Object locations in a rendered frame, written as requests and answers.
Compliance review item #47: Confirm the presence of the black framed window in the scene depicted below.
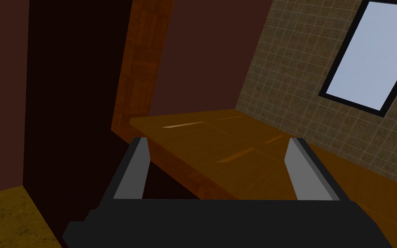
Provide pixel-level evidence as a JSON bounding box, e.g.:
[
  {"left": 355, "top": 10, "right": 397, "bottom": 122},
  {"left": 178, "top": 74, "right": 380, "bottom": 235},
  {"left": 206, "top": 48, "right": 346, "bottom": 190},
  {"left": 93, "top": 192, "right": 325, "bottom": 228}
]
[{"left": 318, "top": 0, "right": 397, "bottom": 118}]

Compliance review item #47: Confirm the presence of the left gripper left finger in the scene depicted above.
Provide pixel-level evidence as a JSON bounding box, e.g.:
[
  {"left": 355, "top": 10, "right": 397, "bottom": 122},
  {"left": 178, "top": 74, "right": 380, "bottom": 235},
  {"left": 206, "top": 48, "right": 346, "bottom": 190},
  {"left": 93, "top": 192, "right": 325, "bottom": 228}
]
[{"left": 104, "top": 136, "right": 151, "bottom": 200}]

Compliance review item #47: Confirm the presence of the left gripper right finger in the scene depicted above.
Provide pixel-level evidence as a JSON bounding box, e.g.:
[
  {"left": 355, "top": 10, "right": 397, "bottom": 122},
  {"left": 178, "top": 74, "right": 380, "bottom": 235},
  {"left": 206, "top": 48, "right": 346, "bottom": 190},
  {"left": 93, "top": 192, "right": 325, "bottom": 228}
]
[{"left": 284, "top": 137, "right": 350, "bottom": 202}]

